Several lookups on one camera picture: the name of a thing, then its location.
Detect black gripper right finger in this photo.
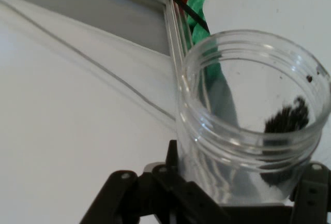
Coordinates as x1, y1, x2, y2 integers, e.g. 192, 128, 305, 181
288, 160, 331, 224

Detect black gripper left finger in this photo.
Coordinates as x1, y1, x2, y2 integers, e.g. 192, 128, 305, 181
78, 138, 231, 224

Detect clear plastic jar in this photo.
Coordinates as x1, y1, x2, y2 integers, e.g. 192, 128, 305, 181
175, 28, 331, 206

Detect black tripod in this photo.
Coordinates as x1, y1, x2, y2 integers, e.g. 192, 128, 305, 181
148, 0, 210, 34

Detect aluminium rail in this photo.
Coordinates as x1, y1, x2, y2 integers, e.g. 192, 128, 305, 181
73, 0, 199, 63

